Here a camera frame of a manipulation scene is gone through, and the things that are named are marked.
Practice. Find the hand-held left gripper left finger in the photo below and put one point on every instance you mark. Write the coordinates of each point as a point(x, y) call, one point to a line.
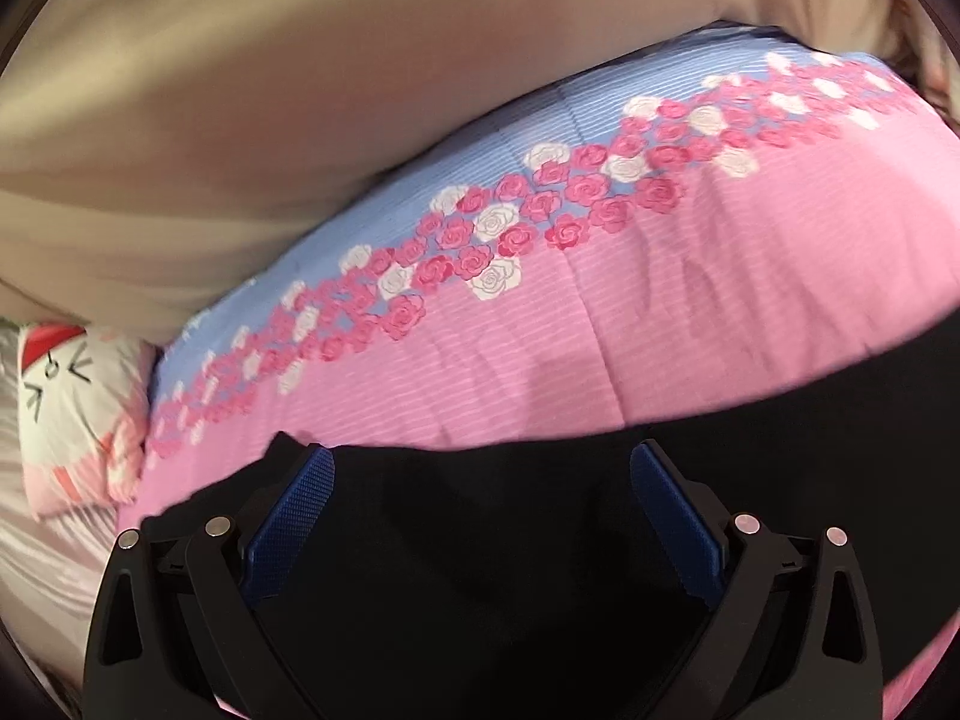
point(289, 510)

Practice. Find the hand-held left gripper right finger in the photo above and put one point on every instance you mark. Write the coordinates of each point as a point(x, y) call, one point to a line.
point(675, 517)

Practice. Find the black pants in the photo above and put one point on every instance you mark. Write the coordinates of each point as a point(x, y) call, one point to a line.
point(487, 577)

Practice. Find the pink rose print blanket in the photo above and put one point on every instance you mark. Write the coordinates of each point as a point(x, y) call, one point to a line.
point(600, 300)

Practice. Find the cat face print pillow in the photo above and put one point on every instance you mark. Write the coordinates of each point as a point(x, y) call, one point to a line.
point(75, 412)

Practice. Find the beige cloth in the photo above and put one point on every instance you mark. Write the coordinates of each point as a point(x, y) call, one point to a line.
point(262, 90)

